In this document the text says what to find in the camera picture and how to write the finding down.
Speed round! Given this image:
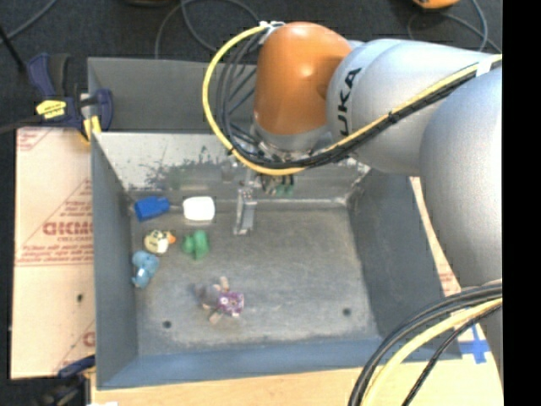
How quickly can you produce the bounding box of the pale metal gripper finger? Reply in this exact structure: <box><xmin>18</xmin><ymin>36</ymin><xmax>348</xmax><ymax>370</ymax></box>
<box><xmin>232</xmin><ymin>189</ymin><xmax>246</xmax><ymax>236</ymax></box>
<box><xmin>244</xmin><ymin>189</ymin><xmax>258</xmax><ymax>235</ymax></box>

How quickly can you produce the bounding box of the white plastic cup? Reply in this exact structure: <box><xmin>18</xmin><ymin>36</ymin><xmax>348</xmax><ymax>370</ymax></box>
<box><xmin>182</xmin><ymin>195</ymin><xmax>217</xmax><ymax>223</ymax></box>

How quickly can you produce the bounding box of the green toy animal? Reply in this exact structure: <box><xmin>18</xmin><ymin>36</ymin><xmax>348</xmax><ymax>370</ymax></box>
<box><xmin>181</xmin><ymin>229</ymin><xmax>211</xmax><ymax>261</ymax></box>

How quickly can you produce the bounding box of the grey metal bin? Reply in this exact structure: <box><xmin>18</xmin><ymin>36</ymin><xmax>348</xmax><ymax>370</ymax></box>
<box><xmin>86</xmin><ymin>56</ymin><xmax>462</xmax><ymax>391</ymax></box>

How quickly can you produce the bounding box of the grey and purple toy animal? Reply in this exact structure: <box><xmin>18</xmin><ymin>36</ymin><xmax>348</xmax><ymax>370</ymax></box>
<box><xmin>193</xmin><ymin>275</ymin><xmax>246</xmax><ymax>326</ymax></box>

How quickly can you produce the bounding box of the yellow toy duck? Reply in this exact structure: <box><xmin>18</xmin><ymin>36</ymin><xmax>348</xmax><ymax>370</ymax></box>
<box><xmin>143</xmin><ymin>228</ymin><xmax>178</xmax><ymax>255</ymax></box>

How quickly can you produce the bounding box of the blue plastic block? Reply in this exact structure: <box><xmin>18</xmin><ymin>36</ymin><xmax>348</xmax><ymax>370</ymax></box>
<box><xmin>134</xmin><ymin>195</ymin><xmax>172</xmax><ymax>223</ymax></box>

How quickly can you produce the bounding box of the light blue toy elephant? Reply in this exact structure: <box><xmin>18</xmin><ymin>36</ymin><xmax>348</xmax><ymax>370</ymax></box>
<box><xmin>130</xmin><ymin>249</ymin><xmax>161</xmax><ymax>289</ymax></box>

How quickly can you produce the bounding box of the brown cardboard board red print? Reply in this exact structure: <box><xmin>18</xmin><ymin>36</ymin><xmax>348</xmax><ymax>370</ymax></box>
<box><xmin>8</xmin><ymin>125</ymin><xmax>464</xmax><ymax>380</ymax></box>

